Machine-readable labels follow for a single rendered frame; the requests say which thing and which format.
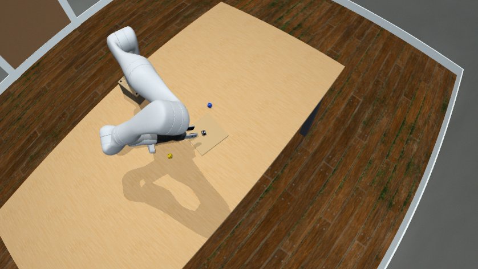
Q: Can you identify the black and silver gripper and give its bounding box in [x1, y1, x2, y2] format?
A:
[143, 125, 198, 154]

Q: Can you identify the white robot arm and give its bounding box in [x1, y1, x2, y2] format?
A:
[99, 26, 190, 156]

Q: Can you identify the beige square mat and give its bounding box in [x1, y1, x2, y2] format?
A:
[187, 113, 229, 156]

